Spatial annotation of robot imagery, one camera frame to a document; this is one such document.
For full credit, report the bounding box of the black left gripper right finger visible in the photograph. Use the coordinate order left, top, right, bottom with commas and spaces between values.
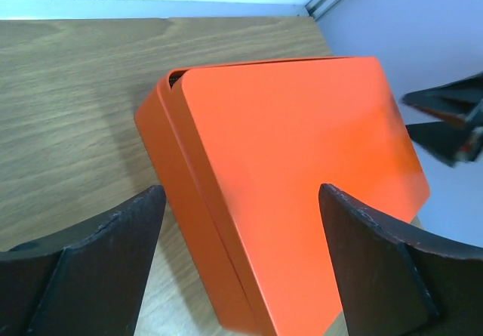
318, 183, 482, 335

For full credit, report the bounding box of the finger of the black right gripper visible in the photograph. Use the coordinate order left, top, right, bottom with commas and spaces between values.
401, 72, 482, 127
406, 122, 471, 167

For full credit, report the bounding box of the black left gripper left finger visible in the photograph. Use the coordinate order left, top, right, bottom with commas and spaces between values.
1, 185, 166, 335

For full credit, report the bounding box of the orange chocolate box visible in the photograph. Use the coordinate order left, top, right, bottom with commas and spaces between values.
134, 68, 261, 335

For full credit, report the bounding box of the orange box lid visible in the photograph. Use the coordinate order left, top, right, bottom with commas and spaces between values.
165, 57, 430, 335

